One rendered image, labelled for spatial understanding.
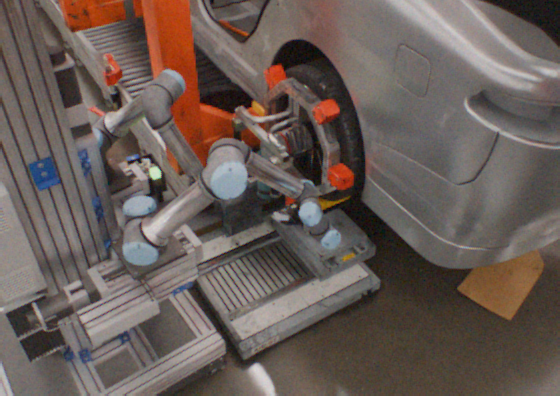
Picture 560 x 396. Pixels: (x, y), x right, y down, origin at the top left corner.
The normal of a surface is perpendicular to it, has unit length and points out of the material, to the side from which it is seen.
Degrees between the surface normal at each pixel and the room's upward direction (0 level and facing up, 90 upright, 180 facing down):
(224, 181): 85
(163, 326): 0
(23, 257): 90
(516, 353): 0
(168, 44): 90
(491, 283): 1
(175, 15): 90
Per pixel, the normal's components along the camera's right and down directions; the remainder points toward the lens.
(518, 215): 0.03, 0.73
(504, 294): 0.03, -0.76
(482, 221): -0.34, 0.70
